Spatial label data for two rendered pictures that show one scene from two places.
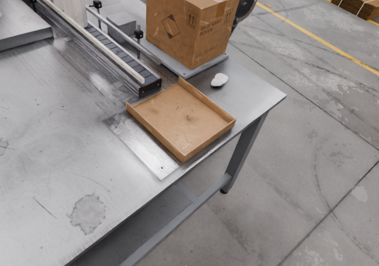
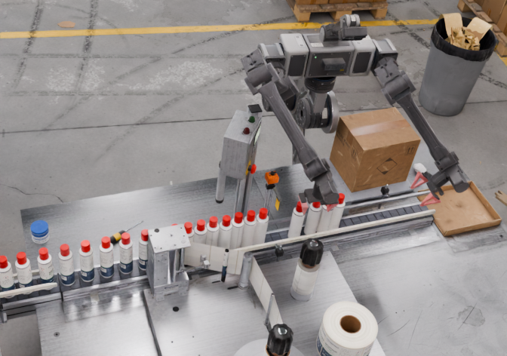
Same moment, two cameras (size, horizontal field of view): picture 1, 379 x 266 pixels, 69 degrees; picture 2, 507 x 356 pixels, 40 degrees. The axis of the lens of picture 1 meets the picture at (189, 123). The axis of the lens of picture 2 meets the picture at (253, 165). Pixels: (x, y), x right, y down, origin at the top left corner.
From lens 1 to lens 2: 307 cm
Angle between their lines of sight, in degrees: 43
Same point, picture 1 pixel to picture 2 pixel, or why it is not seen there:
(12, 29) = (332, 278)
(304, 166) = not seen: hidden behind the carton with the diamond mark
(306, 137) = not seen: hidden behind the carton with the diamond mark
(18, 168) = (493, 303)
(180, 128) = (468, 213)
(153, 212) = not seen: hidden behind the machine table
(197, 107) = (448, 197)
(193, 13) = (413, 145)
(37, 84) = (405, 281)
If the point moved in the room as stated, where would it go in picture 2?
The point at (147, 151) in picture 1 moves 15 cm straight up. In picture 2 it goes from (487, 238) to (498, 216)
